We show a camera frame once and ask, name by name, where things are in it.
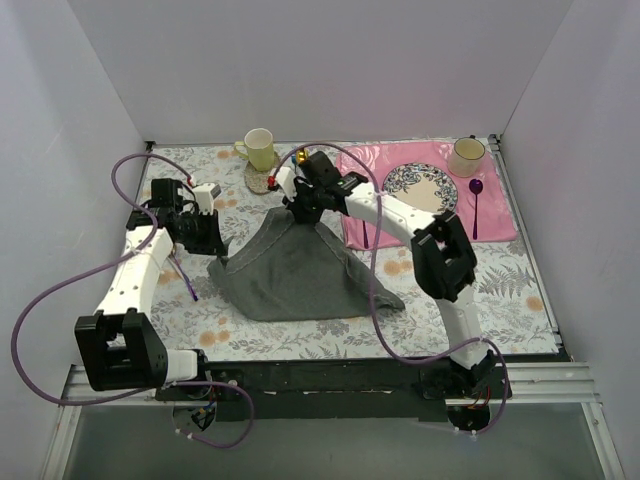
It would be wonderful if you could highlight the purple fork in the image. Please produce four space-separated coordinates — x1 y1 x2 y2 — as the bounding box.
362 221 370 250

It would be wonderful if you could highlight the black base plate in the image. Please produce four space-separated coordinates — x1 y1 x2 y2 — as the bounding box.
155 352 512 422

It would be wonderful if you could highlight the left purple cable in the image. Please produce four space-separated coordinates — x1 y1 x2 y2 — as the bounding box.
10 152 256 449

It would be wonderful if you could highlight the blue floral plate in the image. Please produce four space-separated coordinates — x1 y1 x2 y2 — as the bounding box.
382 163 458 213

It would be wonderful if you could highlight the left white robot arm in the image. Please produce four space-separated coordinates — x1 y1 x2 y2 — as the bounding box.
74 178 228 400

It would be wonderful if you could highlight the purple cable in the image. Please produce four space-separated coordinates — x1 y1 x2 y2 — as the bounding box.
272 142 510 437
10 152 256 449

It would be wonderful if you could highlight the cream mug dark rim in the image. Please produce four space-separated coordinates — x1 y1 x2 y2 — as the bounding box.
447 135 486 178

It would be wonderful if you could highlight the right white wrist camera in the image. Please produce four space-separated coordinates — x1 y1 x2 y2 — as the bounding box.
267 167 297 200

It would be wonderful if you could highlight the grey cloth napkin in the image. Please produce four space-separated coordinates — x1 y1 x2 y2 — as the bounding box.
208 207 373 322

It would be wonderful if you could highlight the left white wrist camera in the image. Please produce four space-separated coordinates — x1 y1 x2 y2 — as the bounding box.
187 179 221 216

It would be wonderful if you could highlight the gold bowl spoon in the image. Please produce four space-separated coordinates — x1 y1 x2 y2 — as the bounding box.
295 147 308 165

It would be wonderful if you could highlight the floral tablecloth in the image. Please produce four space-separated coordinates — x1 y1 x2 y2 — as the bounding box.
151 145 561 361

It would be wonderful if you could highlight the yellow-green mug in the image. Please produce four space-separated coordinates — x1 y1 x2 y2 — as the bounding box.
234 128 275 172

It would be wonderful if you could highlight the gold spoon purple handle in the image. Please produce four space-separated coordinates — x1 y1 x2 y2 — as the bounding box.
169 251 199 302

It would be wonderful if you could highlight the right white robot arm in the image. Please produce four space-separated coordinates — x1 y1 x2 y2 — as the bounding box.
268 151 504 398

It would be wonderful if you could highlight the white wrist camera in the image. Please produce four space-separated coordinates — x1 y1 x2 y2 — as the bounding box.
267 167 297 200
187 179 221 216

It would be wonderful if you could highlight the round woven coaster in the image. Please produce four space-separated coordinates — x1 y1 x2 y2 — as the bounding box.
244 152 280 195

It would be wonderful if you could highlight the pink floral placemat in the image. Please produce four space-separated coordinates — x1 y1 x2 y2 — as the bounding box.
336 141 517 243

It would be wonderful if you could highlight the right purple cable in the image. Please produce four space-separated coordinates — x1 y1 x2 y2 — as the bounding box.
272 142 510 437

